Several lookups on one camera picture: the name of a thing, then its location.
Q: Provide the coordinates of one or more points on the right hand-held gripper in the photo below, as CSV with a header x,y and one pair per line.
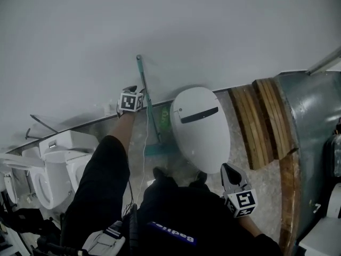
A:
x,y
243,201

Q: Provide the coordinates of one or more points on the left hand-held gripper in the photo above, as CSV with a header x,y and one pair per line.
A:
x,y
128,101

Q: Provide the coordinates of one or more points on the teal broom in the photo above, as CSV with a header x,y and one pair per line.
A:
x,y
157,150

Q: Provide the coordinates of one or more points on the person's left forearm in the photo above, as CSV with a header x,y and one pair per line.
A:
x,y
125,127

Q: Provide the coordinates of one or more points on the person's right forearm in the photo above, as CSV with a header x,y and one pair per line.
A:
x,y
250,227

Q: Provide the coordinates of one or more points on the person's right shoe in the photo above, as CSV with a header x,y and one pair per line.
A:
x,y
201,177

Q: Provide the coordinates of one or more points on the person's shoe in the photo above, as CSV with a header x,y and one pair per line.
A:
x,y
201,177
160,173

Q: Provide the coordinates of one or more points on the green plastic item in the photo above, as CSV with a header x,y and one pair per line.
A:
x,y
164,117

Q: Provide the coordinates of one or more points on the white oval closed toilet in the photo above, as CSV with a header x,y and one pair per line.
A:
x,y
202,137

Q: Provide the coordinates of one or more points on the slatted wooden ramp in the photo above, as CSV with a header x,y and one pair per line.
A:
x,y
253,129
277,116

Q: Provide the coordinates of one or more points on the curved wooden curb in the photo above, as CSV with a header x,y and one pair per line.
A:
x,y
289,201

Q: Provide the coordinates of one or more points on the person's black clothing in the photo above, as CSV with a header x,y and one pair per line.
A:
x,y
170,209

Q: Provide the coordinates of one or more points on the person's left shoe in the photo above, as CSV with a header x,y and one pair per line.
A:
x,y
160,173

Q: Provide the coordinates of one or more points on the white open toilet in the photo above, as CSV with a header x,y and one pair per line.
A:
x,y
48,185
69,143

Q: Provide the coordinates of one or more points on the thin black rod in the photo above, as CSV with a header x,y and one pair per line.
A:
x,y
44,123

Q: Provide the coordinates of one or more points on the grey plastic-wrapped machine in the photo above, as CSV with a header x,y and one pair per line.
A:
x,y
334,156

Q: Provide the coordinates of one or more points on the white service robot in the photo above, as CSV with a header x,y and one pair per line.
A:
x,y
335,201

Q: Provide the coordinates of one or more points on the white pouch with navy stripes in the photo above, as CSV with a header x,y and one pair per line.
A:
x,y
104,241

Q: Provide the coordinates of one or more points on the grey metal rail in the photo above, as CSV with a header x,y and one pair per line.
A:
x,y
325,61

